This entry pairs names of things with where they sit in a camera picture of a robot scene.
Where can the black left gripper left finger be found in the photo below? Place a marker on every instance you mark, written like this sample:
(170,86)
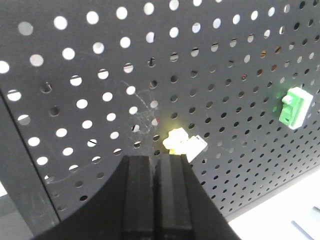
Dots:
(121,210)

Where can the yellow lit toggle switch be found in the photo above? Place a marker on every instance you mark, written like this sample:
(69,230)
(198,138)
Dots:
(178,142)

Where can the black perforated pegboard panel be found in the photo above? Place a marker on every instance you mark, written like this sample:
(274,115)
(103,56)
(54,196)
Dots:
(84,83)

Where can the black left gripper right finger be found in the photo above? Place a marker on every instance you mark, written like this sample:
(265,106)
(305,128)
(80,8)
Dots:
(183,210)

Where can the white height-adjustable table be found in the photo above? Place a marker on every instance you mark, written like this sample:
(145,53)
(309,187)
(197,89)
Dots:
(36,203)

